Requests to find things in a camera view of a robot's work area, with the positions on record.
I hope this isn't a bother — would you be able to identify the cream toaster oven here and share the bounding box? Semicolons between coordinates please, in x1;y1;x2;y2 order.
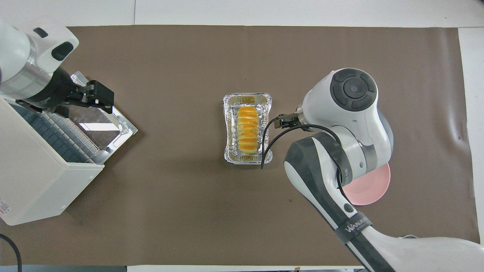
0;96;105;226

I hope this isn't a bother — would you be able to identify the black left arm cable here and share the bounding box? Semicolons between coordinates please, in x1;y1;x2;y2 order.
0;233;22;272

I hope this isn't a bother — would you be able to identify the glass oven door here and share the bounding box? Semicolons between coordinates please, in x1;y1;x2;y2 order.
70;71;138;165

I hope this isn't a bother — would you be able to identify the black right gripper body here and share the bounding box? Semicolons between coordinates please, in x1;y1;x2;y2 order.
279;110;305;131

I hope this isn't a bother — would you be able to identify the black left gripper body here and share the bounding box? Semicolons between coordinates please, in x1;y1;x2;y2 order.
15;67;95;118

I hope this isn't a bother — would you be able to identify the pink round plate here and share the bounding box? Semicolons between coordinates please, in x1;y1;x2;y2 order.
342;162;391;206

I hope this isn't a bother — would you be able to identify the brown table mat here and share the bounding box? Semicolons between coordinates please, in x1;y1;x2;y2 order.
0;25;483;267

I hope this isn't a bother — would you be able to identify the metal oven wire rack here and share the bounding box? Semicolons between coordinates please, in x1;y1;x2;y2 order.
11;101;111;164

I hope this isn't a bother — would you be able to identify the aluminium foil tray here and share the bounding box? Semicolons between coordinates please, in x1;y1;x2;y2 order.
223;92;273;165

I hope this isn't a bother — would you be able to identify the sliced yellow bread loaf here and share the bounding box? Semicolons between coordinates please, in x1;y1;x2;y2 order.
236;106;262;155

